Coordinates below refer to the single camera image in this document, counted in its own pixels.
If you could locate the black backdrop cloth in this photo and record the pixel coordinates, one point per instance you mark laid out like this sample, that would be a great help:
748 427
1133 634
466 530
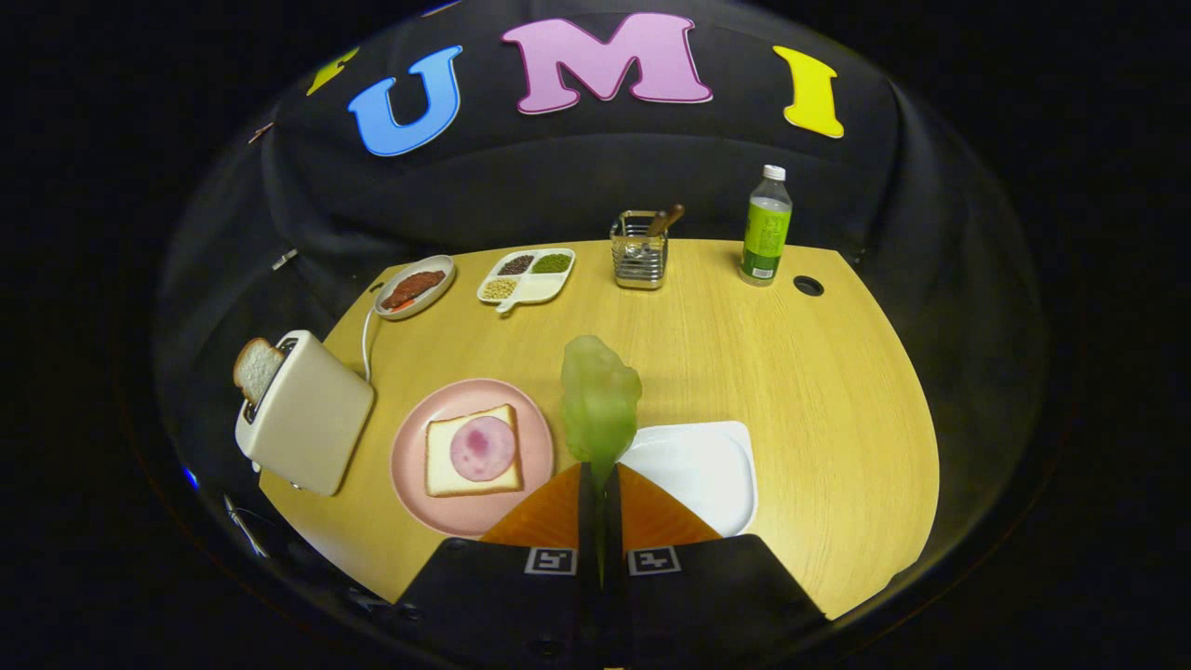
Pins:
577 177

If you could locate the green lettuce leaf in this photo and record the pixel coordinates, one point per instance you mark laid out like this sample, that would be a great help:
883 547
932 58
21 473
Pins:
600 409

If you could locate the pink ham slice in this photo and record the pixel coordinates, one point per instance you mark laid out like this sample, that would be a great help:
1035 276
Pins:
484 448

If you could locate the white divided condiment dish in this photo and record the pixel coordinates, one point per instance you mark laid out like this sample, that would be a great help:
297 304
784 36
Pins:
535 290

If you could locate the pink round plate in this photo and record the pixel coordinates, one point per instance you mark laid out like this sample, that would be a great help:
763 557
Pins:
414 465

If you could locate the green label plastic bottle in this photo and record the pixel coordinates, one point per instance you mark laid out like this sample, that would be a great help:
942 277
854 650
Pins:
766 233

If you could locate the brown meat piece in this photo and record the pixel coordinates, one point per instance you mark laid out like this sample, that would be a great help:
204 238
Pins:
419 287

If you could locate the white rectangular plate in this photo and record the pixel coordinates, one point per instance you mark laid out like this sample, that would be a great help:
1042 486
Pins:
698 465

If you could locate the white toaster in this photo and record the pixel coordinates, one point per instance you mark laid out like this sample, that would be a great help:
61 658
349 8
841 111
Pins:
307 419

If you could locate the white metal frame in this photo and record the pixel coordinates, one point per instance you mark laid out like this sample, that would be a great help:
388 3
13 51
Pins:
244 529

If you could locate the beige oval plate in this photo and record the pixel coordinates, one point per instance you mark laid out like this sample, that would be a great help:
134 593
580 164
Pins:
439 268

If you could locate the pink cloth clip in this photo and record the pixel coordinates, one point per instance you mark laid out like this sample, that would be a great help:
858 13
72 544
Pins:
261 132

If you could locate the white bread slice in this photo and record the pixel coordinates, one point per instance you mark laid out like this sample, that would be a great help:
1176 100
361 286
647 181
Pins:
442 479

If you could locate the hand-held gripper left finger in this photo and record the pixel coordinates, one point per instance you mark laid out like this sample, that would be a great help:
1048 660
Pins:
587 521

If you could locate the white cloth clip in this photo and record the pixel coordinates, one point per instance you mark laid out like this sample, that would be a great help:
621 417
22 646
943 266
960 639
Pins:
285 259

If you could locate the toasted bread slice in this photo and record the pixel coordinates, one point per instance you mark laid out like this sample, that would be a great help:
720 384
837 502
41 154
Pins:
256 368

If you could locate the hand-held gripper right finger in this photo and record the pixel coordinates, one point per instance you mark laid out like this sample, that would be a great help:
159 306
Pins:
612 521

